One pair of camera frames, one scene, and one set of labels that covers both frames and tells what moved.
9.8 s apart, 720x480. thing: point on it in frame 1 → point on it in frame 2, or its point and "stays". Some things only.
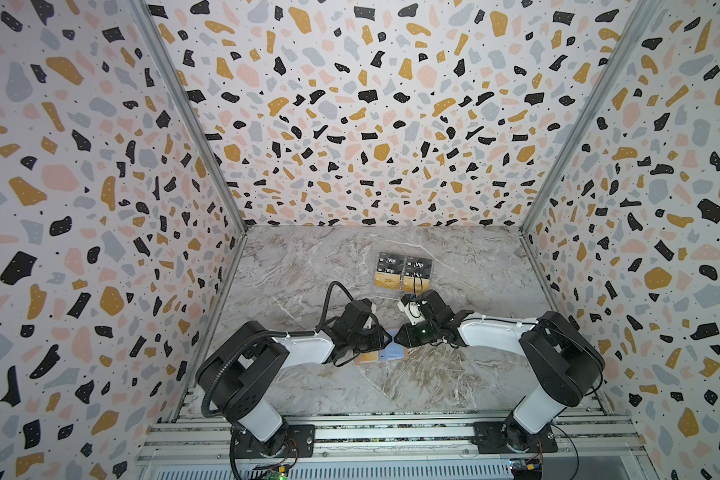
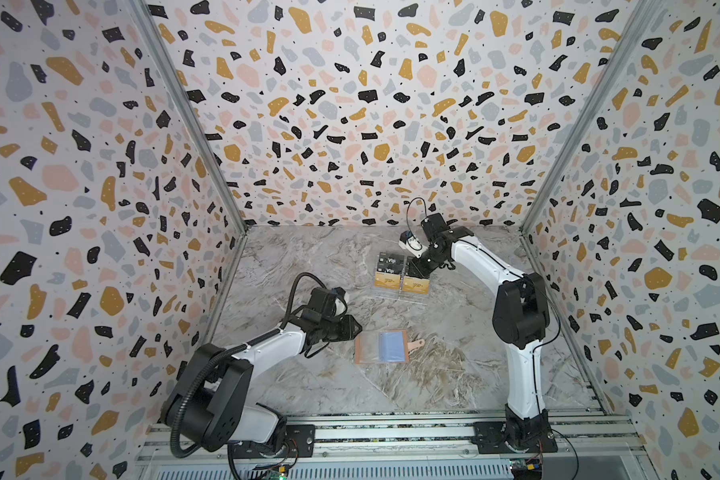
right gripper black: x=409 y=339 → x=421 y=272
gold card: x=408 y=282 stays
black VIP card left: x=390 y=263 stays
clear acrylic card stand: x=402 y=272 stays
